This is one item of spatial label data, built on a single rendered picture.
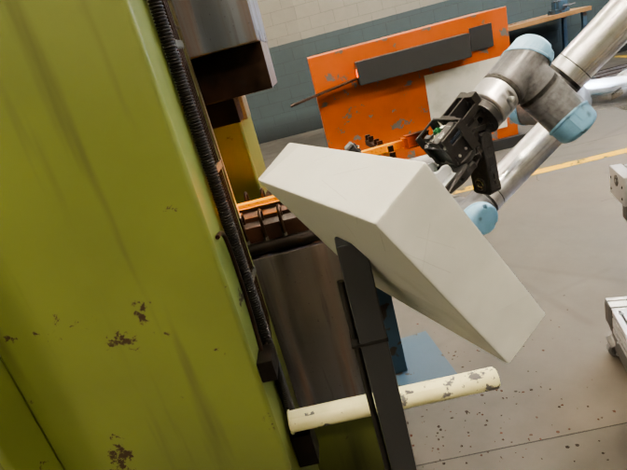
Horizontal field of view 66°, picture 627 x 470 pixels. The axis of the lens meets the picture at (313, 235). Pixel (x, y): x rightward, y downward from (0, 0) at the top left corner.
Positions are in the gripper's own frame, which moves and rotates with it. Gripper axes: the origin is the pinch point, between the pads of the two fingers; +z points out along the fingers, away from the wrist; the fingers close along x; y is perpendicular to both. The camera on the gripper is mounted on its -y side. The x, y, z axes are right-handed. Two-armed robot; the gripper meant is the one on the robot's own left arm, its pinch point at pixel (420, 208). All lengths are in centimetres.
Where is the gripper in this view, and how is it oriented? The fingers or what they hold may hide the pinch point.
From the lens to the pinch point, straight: 83.8
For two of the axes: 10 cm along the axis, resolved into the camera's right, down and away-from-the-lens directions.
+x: 4.3, 2.2, -8.8
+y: -6.5, -6.0, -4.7
